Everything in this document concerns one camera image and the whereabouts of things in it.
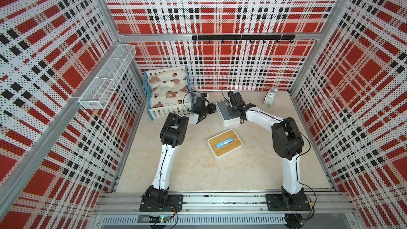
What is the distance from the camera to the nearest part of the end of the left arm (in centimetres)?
92

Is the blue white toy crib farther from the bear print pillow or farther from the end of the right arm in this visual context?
the end of the right arm

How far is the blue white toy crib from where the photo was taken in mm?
1040

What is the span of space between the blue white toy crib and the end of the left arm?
0.32 ft

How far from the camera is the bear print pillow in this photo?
107 cm

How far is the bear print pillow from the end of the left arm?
5.0 inches
